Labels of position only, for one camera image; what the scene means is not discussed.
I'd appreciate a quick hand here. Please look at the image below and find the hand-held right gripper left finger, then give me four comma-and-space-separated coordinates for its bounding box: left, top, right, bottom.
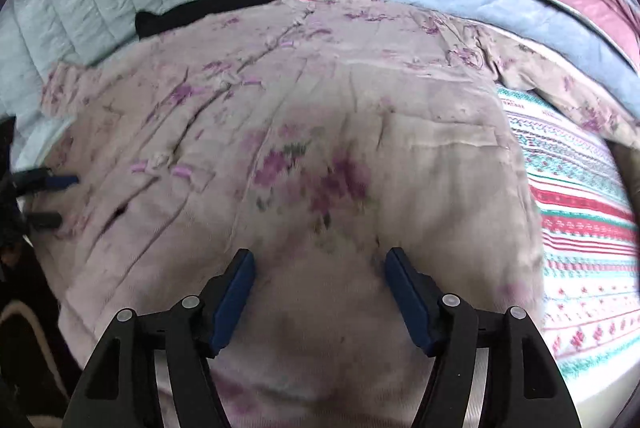
61, 248, 257, 428

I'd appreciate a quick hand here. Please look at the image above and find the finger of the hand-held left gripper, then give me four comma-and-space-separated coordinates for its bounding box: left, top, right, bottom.
11, 168, 80, 197
26, 211, 62, 232

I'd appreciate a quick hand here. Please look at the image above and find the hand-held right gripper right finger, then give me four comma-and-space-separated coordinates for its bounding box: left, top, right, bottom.
383, 247, 583, 428

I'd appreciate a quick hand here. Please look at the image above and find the pink floral padded jacket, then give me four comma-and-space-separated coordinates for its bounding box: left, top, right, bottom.
40, 0, 640, 428

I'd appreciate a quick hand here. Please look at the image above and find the dark rug with beige line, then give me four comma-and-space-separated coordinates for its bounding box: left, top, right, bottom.
0, 243, 88, 428

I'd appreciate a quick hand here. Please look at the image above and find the striped patterned bed sheet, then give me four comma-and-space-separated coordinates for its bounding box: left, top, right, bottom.
495, 87, 640, 404

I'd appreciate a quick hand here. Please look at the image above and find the light blue fleece blanket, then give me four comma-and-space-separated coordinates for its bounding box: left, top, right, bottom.
350, 0, 640, 111

